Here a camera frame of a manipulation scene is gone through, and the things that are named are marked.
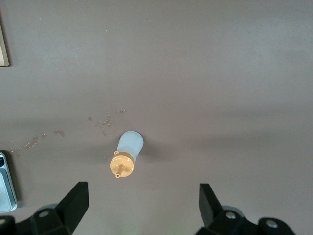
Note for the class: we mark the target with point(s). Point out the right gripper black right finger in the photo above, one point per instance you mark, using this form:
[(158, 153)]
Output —
[(214, 213)]

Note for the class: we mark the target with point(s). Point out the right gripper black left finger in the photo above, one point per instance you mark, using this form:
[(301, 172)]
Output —
[(71, 208)]

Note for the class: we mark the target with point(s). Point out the translucent squeeze bottle orange cap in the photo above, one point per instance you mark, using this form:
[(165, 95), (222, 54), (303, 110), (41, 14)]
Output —
[(129, 147)]

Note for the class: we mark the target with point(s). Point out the silver digital kitchen scale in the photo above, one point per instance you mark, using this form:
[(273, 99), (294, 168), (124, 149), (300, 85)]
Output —
[(6, 186)]

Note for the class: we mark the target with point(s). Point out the brown paper table cover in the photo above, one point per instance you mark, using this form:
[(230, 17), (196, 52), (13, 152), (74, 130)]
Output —
[(195, 73)]

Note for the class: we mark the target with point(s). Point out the wooden cutting board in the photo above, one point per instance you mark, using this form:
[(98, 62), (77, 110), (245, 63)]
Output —
[(3, 49)]

